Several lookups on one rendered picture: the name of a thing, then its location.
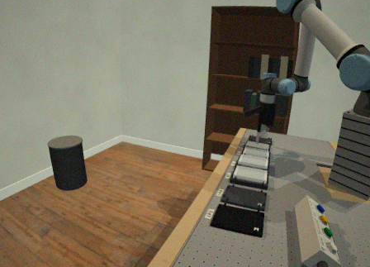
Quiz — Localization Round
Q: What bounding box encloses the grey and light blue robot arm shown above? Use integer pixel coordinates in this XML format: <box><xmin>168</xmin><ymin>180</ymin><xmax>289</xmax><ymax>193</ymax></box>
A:
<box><xmin>260</xmin><ymin>0</ymin><xmax>370</xmax><ymax>118</ymax></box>

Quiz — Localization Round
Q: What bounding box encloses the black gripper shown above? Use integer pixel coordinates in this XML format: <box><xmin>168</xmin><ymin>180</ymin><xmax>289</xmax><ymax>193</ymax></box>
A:
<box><xmin>256</xmin><ymin>102</ymin><xmax>276</xmax><ymax>144</ymax></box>

